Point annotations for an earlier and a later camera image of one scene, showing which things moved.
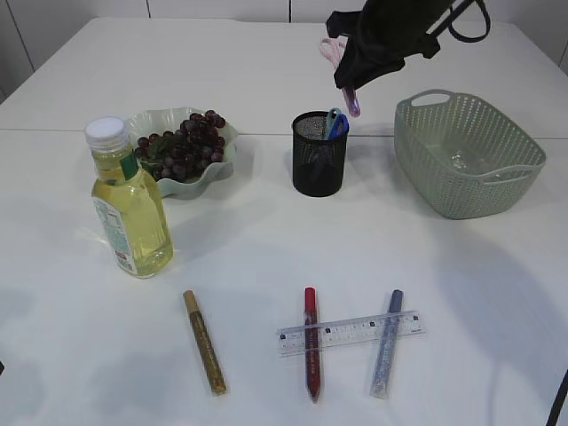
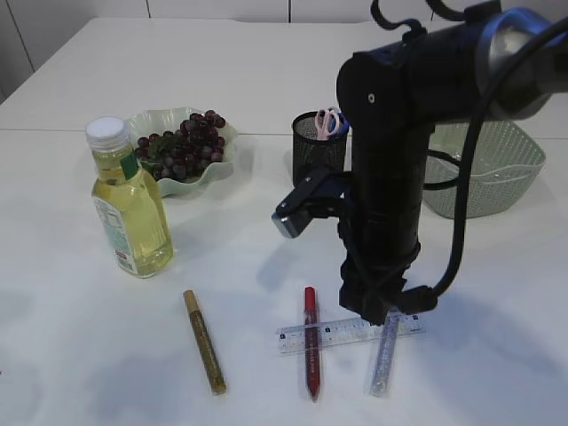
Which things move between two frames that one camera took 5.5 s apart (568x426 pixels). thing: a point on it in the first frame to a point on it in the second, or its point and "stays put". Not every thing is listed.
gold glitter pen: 216,383 stays put
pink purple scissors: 334,49 to 327,123
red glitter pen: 311,344 stays put
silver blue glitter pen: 380,382 stays put
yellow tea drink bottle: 129,201 stays put
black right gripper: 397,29 to 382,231
